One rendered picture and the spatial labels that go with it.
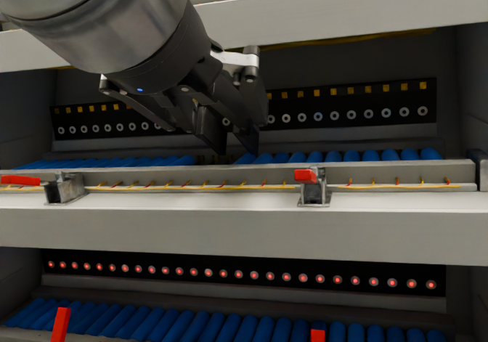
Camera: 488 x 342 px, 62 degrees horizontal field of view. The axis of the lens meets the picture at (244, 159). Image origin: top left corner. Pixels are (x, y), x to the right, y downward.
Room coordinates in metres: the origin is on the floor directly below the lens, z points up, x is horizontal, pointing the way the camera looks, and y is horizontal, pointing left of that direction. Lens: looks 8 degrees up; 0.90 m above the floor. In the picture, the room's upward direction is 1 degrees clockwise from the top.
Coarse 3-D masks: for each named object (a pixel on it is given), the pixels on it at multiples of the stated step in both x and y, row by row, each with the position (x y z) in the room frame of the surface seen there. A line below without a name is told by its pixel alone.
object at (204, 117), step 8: (200, 112) 0.40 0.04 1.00; (208, 112) 0.41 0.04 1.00; (200, 120) 0.40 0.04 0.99; (208, 120) 0.41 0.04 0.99; (216, 120) 0.43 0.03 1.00; (200, 128) 0.40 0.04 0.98; (208, 128) 0.41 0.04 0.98; (216, 128) 0.43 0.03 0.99; (200, 136) 0.40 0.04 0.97; (208, 136) 0.41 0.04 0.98; (216, 136) 0.43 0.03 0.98; (224, 136) 0.46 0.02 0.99; (208, 144) 0.42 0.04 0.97; (216, 144) 0.43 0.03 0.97; (224, 144) 0.46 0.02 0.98; (216, 152) 0.45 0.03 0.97; (224, 152) 0.46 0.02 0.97
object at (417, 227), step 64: (320, 128) 0.51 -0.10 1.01; (384, 128) 0.49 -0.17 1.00; (192, 192) 0.43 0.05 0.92; (256, 192) 0.41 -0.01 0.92; (384, 192) 0.37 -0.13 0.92; (448, 192) 0.36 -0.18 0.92; (256, 256) 0.38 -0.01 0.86; (320, 256) 0.36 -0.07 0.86; (384, 256) 0.34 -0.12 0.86; (448, 256) 0.33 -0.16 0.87
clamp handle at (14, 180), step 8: (8, 176) 0.37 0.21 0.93; (16, 176) 0.37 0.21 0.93; (24, 176) 0.38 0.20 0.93; (56, 176) 0.43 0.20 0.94; (16, 184) 0.38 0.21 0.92; (24, 184) 0.38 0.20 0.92; (32, 184) 0.39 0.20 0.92; (40, 184) 0.41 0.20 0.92; (48, 184) 0.41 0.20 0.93; (56, 184) 0.42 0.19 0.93
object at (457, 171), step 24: (72, 168) 0.48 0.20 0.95; (96, 168) 0.47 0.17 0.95; (120, 168) 0.46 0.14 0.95; (144, 168) 0.45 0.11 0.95; (168, 168) 0.44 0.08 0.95; (192, 168) 0.43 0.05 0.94; (216, 168) 0.42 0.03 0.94; (240, 168) 0.41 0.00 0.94; (264, 168) 0.40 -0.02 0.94; (288, 168) 0.40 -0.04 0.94; (336, 168) 0.39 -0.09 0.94; (360, 168) 0.38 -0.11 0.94; (384, 168) 0.37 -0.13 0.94; (408, 168) 0.37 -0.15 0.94; (432, 168) 0.36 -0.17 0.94; (456, 168) 0.36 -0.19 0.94
